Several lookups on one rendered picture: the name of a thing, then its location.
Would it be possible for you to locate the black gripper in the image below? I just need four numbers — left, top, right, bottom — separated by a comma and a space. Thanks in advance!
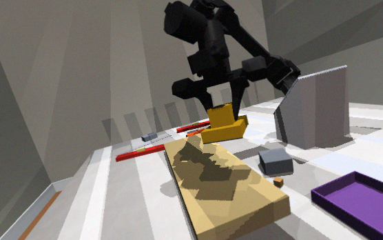
172, 56, 268, 120

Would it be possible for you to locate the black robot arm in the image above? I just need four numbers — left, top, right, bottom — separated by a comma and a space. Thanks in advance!
163, 0, 301, 95

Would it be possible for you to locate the tan wooden floor panel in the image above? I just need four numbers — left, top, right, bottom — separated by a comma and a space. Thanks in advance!
164, 133, 291, 240

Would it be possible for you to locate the purple shallow tray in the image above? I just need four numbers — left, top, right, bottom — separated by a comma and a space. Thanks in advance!
311, 171, 383, 240

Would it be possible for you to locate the small orange cube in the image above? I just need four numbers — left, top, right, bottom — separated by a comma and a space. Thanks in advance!
273, 177, 283, 188

